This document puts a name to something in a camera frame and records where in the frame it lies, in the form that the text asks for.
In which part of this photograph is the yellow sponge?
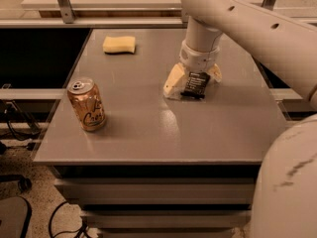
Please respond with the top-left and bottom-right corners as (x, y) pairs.
(102, 36), (136, 54)

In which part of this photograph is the black rxbar chocolate wrapper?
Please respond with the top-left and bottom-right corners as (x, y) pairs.
(181, 72), (211, 99)

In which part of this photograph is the orange La Croix can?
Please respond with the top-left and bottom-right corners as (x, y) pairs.
(67, 77), (107, 132)

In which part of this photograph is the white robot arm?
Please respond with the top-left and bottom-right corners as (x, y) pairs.
(163, 0), (317, 238)

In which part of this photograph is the black floor cable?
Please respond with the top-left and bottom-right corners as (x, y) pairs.
(48, 200), (92, 238)

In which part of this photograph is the dark office chair base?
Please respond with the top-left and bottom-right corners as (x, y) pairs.
(0, 175), (32, 238)

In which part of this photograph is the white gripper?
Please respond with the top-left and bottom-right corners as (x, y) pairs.
(163, 41), (222, 100)

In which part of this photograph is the grey drawer cabinet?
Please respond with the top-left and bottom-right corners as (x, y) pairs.
(49, 164), (262, 238)

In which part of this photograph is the metal railing bracket left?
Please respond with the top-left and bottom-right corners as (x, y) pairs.
(57, 0), (75, 24)

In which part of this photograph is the black cables left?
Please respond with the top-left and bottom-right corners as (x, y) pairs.
(0, 99), (43, 151)

